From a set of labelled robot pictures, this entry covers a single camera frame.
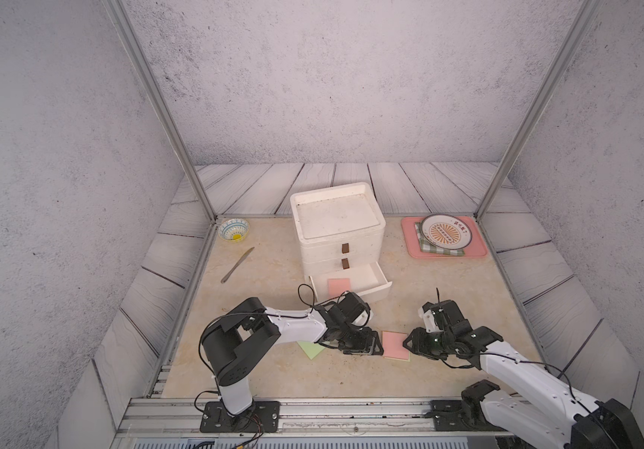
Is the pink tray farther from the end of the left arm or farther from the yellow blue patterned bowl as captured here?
the yellow blue patterned bowl

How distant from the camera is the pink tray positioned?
110cm

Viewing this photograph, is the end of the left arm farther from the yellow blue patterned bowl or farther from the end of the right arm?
the yellow blue patterned bowl
